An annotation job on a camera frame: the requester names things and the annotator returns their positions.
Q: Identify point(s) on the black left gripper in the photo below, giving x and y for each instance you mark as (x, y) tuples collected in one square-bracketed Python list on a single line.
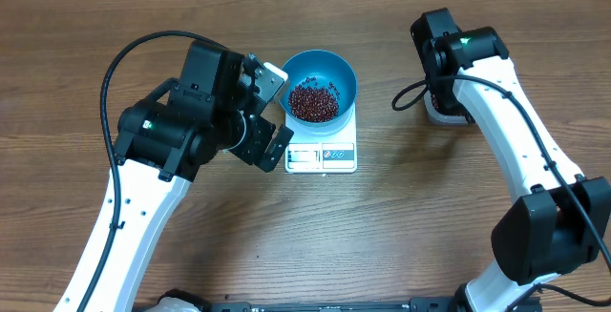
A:
[(253, 152)]

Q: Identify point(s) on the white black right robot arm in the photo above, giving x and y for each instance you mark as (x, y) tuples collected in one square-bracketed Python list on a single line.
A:
[(558, 215)]

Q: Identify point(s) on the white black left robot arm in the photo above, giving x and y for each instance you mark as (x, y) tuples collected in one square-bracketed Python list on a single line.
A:
[(215, 105)]

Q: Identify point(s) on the white digital kitchen scale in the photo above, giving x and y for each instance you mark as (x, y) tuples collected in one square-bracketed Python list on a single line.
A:
[(325, 150)]

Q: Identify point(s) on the red beans in bowl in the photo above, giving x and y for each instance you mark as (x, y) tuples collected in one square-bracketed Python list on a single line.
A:
[(315, 101)]

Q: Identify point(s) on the teal plastic bowl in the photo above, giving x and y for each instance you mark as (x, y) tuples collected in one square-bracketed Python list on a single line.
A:
[(327, 66)]

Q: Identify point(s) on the clear plastic bean container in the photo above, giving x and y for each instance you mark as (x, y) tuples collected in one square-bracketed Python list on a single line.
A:
[(437, 118)]

